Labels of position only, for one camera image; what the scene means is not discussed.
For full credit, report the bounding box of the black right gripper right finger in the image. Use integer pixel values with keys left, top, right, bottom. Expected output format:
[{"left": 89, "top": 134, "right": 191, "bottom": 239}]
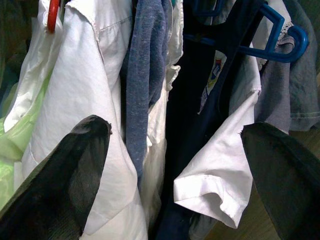
[{"left": 240, "top": 121, "right": 320, "bottom": 240}]

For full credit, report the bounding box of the grey striped garment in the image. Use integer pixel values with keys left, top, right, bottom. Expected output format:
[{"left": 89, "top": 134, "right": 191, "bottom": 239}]
[{"left": 256, "top": 34, "right": 297, "bottom": 133}]

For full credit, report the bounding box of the white short sleeve shirt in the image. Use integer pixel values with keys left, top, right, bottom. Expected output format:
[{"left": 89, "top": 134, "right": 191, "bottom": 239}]
[{"left": 173, "top": 53, "right": 263, "bottom": 230}]

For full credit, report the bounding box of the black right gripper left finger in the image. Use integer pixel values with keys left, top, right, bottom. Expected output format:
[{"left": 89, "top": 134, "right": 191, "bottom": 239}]
[{"left": 0, "top": 114, "right": 112, "bottom": 240}]

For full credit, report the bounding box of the faded blue denim garment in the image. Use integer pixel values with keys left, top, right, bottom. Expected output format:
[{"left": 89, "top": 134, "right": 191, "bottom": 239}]
[{"left": 287, "top": 0, "right": 320, "bottom": 132}]

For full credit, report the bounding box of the blue heather garment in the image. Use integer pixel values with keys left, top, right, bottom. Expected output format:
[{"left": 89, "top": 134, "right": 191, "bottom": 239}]
[{"left": 119, "top": 0, "right": 173, "bottom": 187}]

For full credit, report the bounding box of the white frilled garment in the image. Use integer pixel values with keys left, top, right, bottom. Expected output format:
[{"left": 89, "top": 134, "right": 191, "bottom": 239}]
[{"left": 146, "top": 0, "right": 185, "bottom": 223}]

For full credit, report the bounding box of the white cotton shirt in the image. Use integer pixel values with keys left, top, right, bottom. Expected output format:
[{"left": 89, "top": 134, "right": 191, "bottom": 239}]
[{"left": 3, "top": 0, "right": 148, "bottom": 240}]

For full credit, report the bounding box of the light green plastic bag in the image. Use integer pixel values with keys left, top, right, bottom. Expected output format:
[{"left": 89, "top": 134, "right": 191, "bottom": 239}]
[{"left": 0, "top": 72, "right": 52, "bottom": 212}]

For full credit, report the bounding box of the navy vest with badge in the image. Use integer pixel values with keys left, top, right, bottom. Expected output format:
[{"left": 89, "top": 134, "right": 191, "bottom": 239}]
[{"left": 153, "top": 0, "right": 266, "bottom": 240}]

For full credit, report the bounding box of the blue plastic hanger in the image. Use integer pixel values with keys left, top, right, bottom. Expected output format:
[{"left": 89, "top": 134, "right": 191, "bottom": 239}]
[{"left": 183, "top": 0, "right": 310, "bottom": 64}]

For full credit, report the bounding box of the dark green garment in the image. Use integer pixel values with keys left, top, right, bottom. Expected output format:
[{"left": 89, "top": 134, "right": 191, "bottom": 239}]
[{"left": 0, "top": 0, "right": 35, "bottom": 106}]

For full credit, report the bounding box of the red plastic hanger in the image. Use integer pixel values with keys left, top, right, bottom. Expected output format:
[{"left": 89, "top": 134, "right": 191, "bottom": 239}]
[{"left": 46, "top": 0, "right": 62, "bottom": 34}]

